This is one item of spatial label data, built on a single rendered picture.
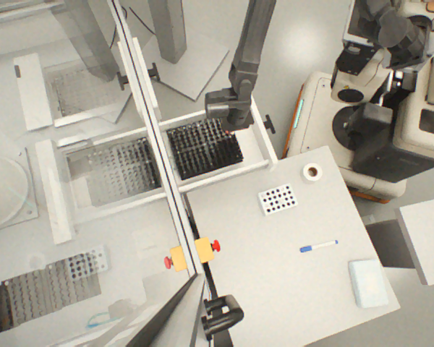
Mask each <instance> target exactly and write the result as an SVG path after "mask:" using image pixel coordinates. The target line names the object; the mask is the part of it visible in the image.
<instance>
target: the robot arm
mask: <svg viewBox="0 0 434 347"><path fill-rule="evenodd" d="M276 2H277V0H250V2H249V6H247V11H246V15H245V19H244V24H243V27H242V33H241V36H240V39H239V45H238V47H237V49H236V52H235V54H234V58H233V61H232V62H231V65H230V68H229V75H228V78H229V81H230V83H231V87H230V88H222V90H217V91H212V92H208V93H206V94H205V112H206V116H207V119H214V118H218V119H220V122H221V128H222V131H223V132H226V134H228V133H232V132H235V131H241V130H245V129H249V128H250V125H251V124H252V125H253V124H254V123H255V120H254V119H253V116H252V112H251V109H250V108H251V105H252V91H253V90H254V89H255V85H256V81H257V78H258V67H259V65H260V55H261V52H262V49H263V46H264V43H265V38H266V35H267V33H268V28H269V24H270V22H271V18H272V14H273V10H274V7H275V4H276ZM357 4H358V10H359V13H360V17H359V22H358V29H359V31H360V32H361V34H362V35H363V36H365V37H366V38H367V39H368V40H367V43H369V42H372V41H374V42H375V45H374V46H375V48H376V49H378V50H379V49H381V48H382V47H386V48H387V50H388V51H389V53H390V54H391V60H390V64H389V67H390V68H391V69H392V70H393V71H395V70H398V69H403V68H407V67H412V66H415V65H418V64H420V63H423V62H424V61H425V59H426V53H427V42H428V38H429V33H430V29H431V28H430V27H429V26H428V24H427V23H426V24H427V27H426V28H424V29H421V27H417V26H415V25H413V24H412V22H411V20H410V19H408V18H406V17H403V16H401V15H400V14H397V13H396V9H395V8H394V7H392V6H391V3H390V0H357Z"/></svg>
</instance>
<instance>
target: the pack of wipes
mask: <svg viewBox="0 0 434 347"><path fill-rule="evenodd" d="M349 269H350V273H351V277H352V284H353V288H354V295H355V296H356V299H357V305H358V306H359V308H361V309H370V308H376V307H387V306H388V297H387V293H386V287H385V283H384V280H383V274H381V270H380V264H379V261H378V260H360V261H353V262H350V263H349Z"/></svg>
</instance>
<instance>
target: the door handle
mask: <svg viewBox="0 0 434 347"><path fill-rule="evenodd" d="M203 302H204V305H205V308H206V310H207V313H208V316H211V315H212V314H211V312H212V311H213V310H216V309H220V308H222V307H228V309H229V310H228V311H227V312H226V313H224V314H220V315H218V316H215V317H212V318H210V319H208V318H207V315H205V316H203V317H201V321H202V325H203V330H204V333H205V337H206V338H207V340H208V341H210V340H213V334H215V333H218V332H221V331H224V330H227V329H229V328H231V327H233V326H235V325H236V324H237V323H238V322H240V321H242V320H243V318H244V311H243V310H242V308H241V307H240V305H239V303H238V302H237V300H236V298H235V297H234V296H233V295H231V294H228V295H224V296H219V297H216V298H214V299H213V300H210V301H208V298H206V299H204V300H203Z"/></svg>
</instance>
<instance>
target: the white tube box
mask: <svg viewBox="0 0 434 347"><path fill-rule="evenodd" d="M282 187H285V190H284V191H281V188H282ZM261 194H265V196H264V197H261ZM257 197H258V201H259V203H260V207H261V210H262V212H263V213H264V216H267V215H271V214H274V213H277V212H281V211H283V210H287V209H289V208H292V207H296V206H298V201H297V198H296V197H295V194H294V191H292V187H291V185H290V183H288V184H284V185H281V186H279V187H274V188H272V189H270V190H268V191H265V192H261V193H258V194H257ZM281 198H283V199H284V201H283V202H281V201H280V199H281ZM266 204H269V207H266V206H265V205H266Z"/></svg>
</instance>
